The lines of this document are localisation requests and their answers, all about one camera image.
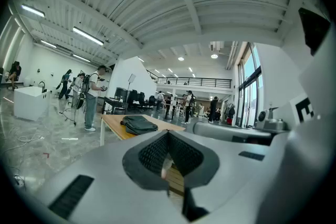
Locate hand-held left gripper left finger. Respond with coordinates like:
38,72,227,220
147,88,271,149
34,130,184,224

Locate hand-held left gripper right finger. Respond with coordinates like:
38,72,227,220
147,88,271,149
167,130,289,224

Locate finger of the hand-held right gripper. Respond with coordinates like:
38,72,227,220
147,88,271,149
193,122,272,144

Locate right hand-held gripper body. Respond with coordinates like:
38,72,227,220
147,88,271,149
255,7,336,132

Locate dark grey backpack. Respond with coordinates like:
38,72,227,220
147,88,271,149
120,115,159,136

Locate tall glass window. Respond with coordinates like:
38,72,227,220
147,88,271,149
236,43,264,129

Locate black balcony railing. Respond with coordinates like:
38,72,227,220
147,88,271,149
146,70,233,89

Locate wooden slatted bench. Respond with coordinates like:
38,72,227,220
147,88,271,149
166,164,185,196

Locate black desk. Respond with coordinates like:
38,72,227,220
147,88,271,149
102,96,130,115

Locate white counter block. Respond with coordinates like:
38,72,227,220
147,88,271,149
13,86,51,122

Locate long ceiling light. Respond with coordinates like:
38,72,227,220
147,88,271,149
39,39,58,49
20,4,46,18
72,26,104,47
71,53,91,63

